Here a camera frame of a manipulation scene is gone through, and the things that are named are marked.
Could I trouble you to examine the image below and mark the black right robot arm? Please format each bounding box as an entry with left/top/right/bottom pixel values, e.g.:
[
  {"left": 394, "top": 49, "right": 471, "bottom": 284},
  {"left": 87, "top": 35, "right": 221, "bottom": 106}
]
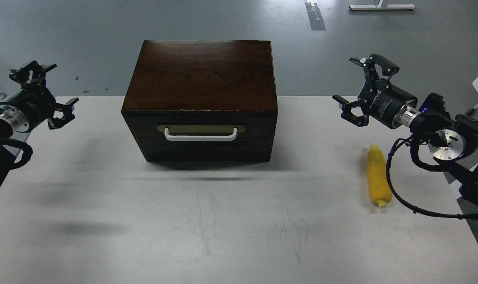
[{"left": 332, "top": 54, "right": 478, "bottom": 220}]

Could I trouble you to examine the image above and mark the yellow corn cob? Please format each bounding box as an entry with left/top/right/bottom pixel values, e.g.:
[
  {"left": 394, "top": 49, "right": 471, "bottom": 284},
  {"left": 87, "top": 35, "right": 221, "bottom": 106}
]
[{"left": 366, "top": 143, "right": 392, "bottom": 208}]

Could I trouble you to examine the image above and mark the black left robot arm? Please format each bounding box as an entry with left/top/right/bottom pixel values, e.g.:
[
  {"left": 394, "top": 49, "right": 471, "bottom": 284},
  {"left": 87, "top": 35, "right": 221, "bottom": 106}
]
[{"left": 0, "top": 60, "right": 79, "bottom": 186}]

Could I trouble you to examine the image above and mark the wooden drawer with white handle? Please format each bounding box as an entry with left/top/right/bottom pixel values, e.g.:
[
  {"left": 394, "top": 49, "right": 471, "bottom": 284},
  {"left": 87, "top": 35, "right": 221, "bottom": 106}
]
[{"left": 126, "top": 113, "right": 272, "bottom": 137}]

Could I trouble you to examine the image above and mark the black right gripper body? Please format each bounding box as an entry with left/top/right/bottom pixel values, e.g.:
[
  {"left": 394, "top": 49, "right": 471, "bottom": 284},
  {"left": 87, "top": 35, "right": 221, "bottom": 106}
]
[{"left": 358, "top": 80, "right": 418, "bottom": 129}]

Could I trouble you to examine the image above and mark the black floor tape strip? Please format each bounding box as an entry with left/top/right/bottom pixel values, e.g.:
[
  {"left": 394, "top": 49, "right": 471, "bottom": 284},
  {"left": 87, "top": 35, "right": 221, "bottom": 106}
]
[{"left": 304, "top": 0, "right": 326, "bottom": 31}]

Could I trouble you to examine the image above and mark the white table leg base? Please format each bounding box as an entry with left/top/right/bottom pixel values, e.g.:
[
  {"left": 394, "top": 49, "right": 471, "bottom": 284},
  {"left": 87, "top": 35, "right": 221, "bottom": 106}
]
[{"left": 349, "top": 0, "right": 416, "bottom": 11}]

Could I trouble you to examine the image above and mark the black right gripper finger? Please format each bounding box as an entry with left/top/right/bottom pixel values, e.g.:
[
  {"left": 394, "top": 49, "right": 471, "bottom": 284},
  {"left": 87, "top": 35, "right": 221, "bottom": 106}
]
[
  {"left": 349, "top": 54, "right": 400, "bottom": 84},
  {"left": 332, "top": 95, "right": 369, "bottom": 127}
]

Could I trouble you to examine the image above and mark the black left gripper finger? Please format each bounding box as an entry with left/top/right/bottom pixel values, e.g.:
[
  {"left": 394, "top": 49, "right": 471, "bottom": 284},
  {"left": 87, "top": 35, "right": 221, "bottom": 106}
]
[
  {"left": 47, "top": 97, "right": 79, "bottom": 130},
  {"left": 9, "top": 60, "right": 57, "bottom": 89}
]

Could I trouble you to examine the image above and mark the dark wooden drawer cabinet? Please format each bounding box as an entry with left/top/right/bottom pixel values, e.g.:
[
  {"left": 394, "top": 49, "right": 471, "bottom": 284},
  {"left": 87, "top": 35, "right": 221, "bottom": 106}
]
[{"left": 120, "top": 40, "right": 278, "bottom": 163}]

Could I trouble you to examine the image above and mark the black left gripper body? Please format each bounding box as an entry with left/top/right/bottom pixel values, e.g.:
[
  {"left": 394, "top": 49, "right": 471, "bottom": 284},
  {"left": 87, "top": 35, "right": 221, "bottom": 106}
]
[{"left": 0, "top": 89, "right": 56, "bottom": 133}]

